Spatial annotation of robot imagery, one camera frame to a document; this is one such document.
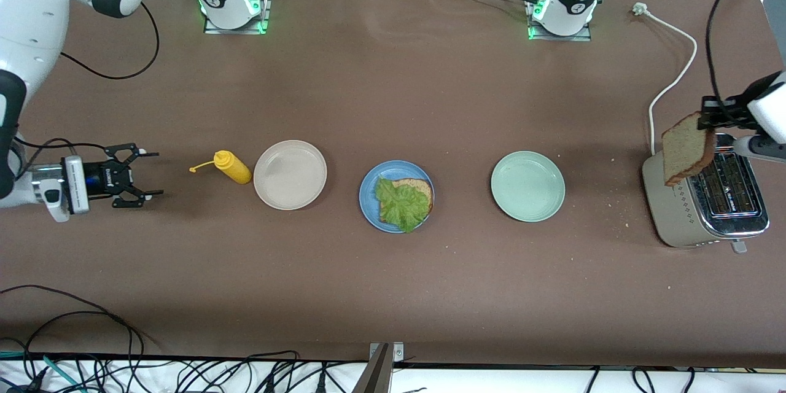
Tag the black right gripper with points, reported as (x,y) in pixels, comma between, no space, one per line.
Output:
(97,177)

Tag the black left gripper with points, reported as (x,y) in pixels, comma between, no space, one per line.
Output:
(732,108)

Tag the brown bread slice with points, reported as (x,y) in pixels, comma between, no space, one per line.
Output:
(686,150)
(420,187)

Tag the yellow mustard squeeze bottle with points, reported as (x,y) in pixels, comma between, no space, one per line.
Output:
(233,167)

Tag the green lettuce leaf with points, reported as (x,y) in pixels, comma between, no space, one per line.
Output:
(402,202)

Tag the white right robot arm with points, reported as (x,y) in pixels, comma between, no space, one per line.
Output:
(31,12)

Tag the beige round plate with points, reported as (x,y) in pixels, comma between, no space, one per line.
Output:
(290,175)

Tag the pale green round plate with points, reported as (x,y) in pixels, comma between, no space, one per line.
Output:
(528,186)

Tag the blue round plate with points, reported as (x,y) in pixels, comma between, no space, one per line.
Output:
(368,196)

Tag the beige and chrome toaster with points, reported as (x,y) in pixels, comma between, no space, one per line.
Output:
(672,215)

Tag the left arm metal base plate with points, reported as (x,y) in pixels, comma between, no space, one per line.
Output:
(559,37)

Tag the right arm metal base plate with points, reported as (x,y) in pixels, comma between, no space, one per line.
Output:
(265,6)

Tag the grey aluminium extrusion post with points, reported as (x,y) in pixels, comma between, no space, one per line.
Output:
(371,377)

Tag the silver corner bracket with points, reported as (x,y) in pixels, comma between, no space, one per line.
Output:
(398,351)

